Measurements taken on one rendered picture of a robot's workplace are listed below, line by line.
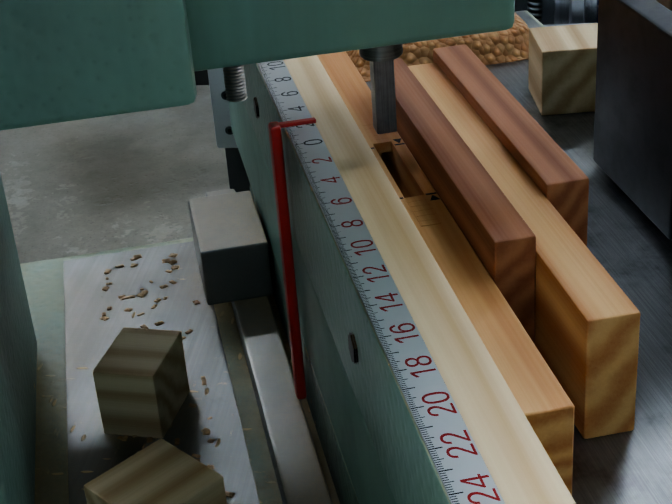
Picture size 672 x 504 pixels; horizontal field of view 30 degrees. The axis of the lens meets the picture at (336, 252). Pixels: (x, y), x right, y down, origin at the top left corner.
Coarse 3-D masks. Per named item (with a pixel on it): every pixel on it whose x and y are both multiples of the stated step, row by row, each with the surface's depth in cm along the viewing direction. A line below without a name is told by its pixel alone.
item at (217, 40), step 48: (192, 0) 48; (240, 0) 48; (288, 0) 49; (336, 0) 49; (384, 0) 50; (432, 0) 50; (480, 0) 50; (192, 48) 49; (240, 48) 49; (288, 48) 50; (336, 48) 50; (384, 48) 53
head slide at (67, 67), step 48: (0, 0) 43; (48, 0) 44; (96, 0) 44; (144, 0) 44; (0, 48) 44; (48, 48) 44; (96, 48) 45; (144, 48) 45; (0, 96) 45; (48, 96) 45; (96, 96) 45; (144, 96) 46; (192, 96) 46
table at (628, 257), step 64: (512, 64) 76; (576, 128) 67; (256, 192) 74; (640, 256) 55; (320, 320) 53; (640, 320) 50; (320, 384) 57; (640, 384) 46; (576, 448) 43; (640, 448) 43
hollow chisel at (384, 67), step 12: (372, 72) 55; (384, 72) 54; (372, 84) 55; (384, 84) 55; (372, 96) 55; (384, 96) 55; (372, 108) 56; (384, 108) 55; (384, 120) 55; (396, 120) 56; (384, 132) 56
